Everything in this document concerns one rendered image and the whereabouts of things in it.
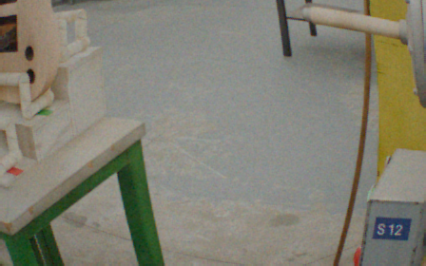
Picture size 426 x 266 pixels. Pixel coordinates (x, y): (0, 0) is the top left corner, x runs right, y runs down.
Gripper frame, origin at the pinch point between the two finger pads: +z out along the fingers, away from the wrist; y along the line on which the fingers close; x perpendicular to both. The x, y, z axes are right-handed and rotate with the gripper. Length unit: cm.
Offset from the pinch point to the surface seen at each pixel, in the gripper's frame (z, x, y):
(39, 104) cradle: 1.3, -18.3, 11.4
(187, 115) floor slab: 237, -125, -103
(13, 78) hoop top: -2.8, -10.5, 5.7
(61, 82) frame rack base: 10.7, -16.4, 11.6
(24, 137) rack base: -5.4, -23.7, 10.1
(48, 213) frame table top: -15.7, -34.7, 24.6
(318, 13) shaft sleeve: 4, 3, 76
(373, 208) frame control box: -29, -12, 97
